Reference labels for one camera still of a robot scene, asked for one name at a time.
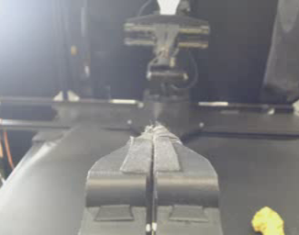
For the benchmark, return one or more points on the brown toy chicken wing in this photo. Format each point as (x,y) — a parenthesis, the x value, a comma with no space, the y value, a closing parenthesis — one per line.
(268,221)

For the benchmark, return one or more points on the person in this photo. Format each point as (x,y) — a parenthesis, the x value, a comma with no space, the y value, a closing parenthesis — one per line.
(284,55)

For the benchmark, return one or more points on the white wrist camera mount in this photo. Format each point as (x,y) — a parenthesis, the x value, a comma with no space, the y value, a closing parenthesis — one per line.
(168,6)

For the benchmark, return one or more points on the black table frame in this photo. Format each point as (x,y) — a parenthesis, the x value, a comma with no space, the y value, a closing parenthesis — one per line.
(95,102)

